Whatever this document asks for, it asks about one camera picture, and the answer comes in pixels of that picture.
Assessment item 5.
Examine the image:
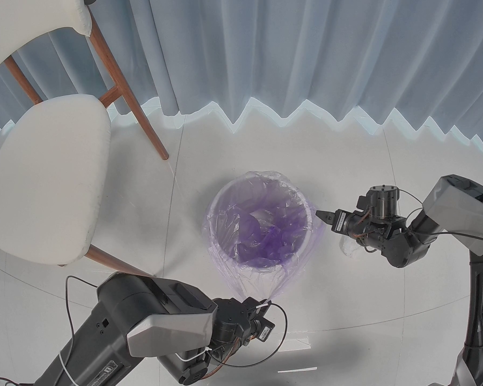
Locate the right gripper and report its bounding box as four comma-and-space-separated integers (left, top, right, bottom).
332, 209, 372, 241

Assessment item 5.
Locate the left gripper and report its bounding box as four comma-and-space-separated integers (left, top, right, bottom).
241, 298, 277, 343

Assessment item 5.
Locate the purple plastic bag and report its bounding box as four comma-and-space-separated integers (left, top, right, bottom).
206, 170, 327, 302

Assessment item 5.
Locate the crumpled clear plastic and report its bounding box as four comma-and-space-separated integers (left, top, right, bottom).
340, 236, 362, 259

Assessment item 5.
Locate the white trash bin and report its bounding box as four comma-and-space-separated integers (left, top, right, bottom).
209, 174, 315, 273

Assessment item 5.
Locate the pale blue curtain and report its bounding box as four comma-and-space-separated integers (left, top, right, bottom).
0, 0, 483, 157

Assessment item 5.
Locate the wooden chair with white cushions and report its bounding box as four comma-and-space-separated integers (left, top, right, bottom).
0, 0, 170, 277

